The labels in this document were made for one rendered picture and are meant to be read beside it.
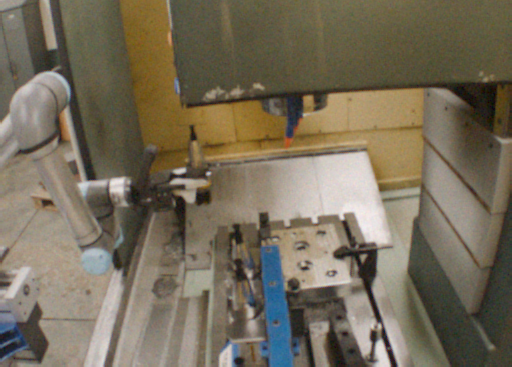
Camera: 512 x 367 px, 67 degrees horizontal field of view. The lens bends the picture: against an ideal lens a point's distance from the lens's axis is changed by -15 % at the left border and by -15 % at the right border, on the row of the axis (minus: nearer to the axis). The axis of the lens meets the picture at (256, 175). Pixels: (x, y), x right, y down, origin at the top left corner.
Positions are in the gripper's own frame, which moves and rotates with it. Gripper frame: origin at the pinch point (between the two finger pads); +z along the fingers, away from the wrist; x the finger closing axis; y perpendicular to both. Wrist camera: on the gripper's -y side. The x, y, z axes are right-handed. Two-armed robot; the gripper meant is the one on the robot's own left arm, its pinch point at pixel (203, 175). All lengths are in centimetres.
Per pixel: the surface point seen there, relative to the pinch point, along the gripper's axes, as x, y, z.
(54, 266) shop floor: -142, 127, -144
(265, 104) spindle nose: 5.7, -18.0, 16.9
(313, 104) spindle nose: 8.8, -17.9, 27.0
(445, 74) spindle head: 34, -30, 47
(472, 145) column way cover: 12, -5, 66
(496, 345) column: 36, 42, 71
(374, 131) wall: -99, 34, 72
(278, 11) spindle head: 34, -41, 19
